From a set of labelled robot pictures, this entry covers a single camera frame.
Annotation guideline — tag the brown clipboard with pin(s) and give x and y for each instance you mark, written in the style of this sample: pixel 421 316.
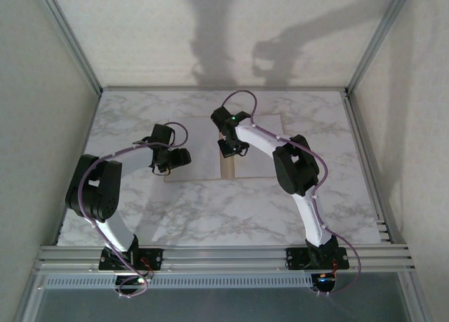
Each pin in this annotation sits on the brown clipboard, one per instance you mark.
pixel 228 169

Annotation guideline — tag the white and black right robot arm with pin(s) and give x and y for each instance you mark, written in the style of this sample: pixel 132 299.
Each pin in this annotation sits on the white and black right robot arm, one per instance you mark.
pixel 296 167

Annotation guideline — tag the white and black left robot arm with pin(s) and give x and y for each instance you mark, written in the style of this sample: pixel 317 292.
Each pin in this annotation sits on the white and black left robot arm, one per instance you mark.
pixel 94 192

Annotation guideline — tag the small lit controller board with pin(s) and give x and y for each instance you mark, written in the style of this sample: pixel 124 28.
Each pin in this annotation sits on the small lit controller board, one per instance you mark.
pixel 138 281
pixel 324 280

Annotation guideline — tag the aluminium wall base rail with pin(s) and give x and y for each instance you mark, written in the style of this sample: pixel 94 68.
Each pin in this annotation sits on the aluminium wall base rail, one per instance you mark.
pixel 175 88

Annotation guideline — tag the aluminium table edge rail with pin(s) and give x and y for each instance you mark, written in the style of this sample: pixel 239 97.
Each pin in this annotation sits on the aluminium table edge rail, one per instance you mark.
pixel 224 259

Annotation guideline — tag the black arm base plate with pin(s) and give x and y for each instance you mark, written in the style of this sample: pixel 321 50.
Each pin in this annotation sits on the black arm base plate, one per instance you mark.
pixel 154 259
pixel 294 257

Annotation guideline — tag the aluminium frame post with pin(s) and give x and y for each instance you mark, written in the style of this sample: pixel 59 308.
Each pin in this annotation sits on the aluminium frame post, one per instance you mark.
pixel 376 41
pixel 71 41

